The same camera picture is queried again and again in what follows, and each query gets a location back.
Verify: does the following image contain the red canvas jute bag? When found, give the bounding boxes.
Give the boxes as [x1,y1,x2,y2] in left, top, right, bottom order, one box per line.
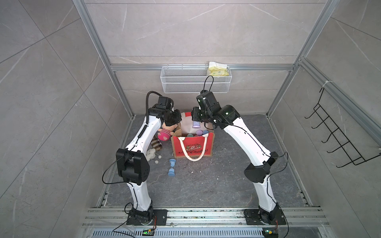
[171,112,215,162]

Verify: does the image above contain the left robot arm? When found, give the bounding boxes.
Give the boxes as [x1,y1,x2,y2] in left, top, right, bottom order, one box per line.
[115,91,181,225]

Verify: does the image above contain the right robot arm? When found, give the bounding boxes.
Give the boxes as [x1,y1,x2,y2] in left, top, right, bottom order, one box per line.
[191,87,280,224]

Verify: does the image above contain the blue hourglass left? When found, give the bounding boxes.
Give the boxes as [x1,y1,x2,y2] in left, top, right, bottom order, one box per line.
[168,158,176,177]

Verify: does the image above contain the pink striped plush doll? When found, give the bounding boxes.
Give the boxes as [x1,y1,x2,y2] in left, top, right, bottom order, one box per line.
[157,124,178,141]

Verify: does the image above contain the plaid brown pouch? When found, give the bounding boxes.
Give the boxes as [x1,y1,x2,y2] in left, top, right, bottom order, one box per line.
[151,136,162,151]

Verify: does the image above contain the yellow packet in basket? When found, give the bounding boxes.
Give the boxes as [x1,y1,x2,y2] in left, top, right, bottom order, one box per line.
[207,61,230,77]

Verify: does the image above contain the white fluffy plush toy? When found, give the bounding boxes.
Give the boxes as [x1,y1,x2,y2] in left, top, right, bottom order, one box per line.
[146,148,162,164]

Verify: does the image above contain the white wire mesh basket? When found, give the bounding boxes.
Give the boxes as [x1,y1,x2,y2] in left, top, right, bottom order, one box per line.
[160,66,232,93]

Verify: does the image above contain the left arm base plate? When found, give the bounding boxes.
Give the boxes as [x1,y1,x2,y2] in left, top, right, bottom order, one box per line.
[126,209,168,226]

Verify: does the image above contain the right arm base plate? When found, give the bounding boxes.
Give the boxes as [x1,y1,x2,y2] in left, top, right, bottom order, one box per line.
[244,207,286,226]

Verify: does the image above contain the black wire hook rack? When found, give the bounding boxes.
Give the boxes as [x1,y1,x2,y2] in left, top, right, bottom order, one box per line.
[304,88,381,168]

